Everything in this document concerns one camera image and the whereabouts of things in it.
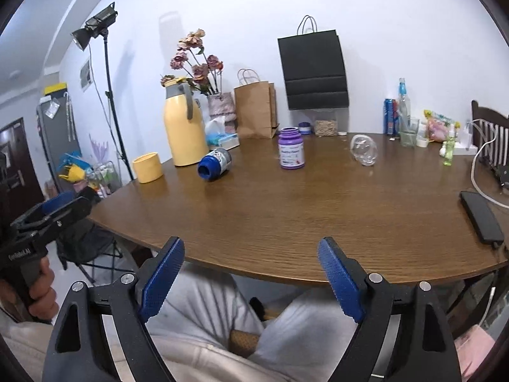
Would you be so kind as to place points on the glass jar of grains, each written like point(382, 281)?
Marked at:
point(326, 127)

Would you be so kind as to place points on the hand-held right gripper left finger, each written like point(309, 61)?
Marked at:
point(161, 284)

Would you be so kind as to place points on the small green bottle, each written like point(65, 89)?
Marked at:
point(448, 155)

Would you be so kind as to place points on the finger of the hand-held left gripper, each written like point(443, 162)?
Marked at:
point(59, 203)
point(88, 198)

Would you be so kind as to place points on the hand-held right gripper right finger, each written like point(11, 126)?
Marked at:
point(342, 284)

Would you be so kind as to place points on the blue plastic bottle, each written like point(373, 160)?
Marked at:
point(214, 165)

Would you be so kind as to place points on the yellow box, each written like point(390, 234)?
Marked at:
point(55, 88)

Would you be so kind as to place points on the pink cloth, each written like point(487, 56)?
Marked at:
point(475, 344)

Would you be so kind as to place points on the clear bottle with blue label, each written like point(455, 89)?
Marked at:
point(404, 105)

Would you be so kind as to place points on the black paper bag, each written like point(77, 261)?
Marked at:
point(314, 71)

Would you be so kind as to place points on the black studio light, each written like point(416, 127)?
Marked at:
point(93, 26)

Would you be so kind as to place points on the purple pill bottle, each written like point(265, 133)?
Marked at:
point(292, 151)

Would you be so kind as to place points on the patterned flower vase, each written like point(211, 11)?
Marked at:
point(220, 106)

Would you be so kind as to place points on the small purple jar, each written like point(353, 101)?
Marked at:
point(305, 128)

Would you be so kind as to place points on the colourful snack packet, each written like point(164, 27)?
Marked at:
point(439, 127)

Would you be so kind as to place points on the white power strip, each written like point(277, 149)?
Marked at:
point(466, 149)

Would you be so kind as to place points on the dried pink flowers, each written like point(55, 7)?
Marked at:
point(199, 69)

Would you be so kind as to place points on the grey wall panel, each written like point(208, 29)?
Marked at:
point(86, 72)

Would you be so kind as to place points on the black light stand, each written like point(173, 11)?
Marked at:
point(115, 119)

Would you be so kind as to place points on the brown paper bag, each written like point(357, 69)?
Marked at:
point(254, 109)

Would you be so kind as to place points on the dark brown door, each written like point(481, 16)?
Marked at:
point(20, 159)

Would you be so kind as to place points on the clear glass tumbler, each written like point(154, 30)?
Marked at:
point(408, 135)

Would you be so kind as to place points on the grey refrigerator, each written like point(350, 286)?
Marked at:
point(59, 139)

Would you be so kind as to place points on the rack of colourful toys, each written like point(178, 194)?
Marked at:
point(85, 173)

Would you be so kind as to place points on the tissue pack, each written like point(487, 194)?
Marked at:
point(220, 135)

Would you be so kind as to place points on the small white cup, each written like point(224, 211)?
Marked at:
point(421, 141)

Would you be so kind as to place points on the yellow thermos jug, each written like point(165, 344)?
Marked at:
point(185, 127)

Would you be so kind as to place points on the blue drink can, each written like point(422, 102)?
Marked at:
point(390, 117)

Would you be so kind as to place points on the short yellow cup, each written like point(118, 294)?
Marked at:
point(147, 168)

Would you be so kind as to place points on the person's left hand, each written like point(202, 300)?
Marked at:
point(41, 292)

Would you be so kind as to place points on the black folding chair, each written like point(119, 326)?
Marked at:
point(89, 242)

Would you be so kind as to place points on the dark wooden chair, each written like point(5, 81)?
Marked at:
point(491, 117)

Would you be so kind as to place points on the black phone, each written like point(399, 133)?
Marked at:
point(482, 217)

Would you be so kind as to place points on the person's light grey clothing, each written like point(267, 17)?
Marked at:
point(206, 326)

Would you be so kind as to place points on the clear glass cup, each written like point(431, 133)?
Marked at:
point(364, 150)

